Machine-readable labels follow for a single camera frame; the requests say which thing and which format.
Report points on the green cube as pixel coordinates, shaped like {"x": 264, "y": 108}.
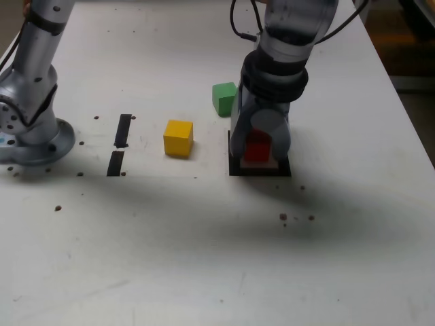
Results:
{"x": 226, "y": 106}

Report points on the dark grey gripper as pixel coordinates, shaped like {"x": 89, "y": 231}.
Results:
{"x": 268, "y": 103}

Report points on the black tape strip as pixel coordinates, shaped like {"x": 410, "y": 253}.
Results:
{"x": 122, "y": 130}

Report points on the person's right hand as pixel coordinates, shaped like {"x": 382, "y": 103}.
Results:
{"x": 26, "y": 7}

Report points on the red cube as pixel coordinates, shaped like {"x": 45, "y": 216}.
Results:
{"x": 256, "y": 150}

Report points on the yellow cube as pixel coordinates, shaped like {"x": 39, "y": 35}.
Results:
{"x": 176, "y": 142}

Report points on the black tape square outline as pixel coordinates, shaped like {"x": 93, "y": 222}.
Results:
{"x": 258, "y": 172}

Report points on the grey metal beam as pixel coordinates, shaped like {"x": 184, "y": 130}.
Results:
{"x": 414, "y": 83}

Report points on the grey metal post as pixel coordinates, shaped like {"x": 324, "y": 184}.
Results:
{"x": 362, "y": 13}

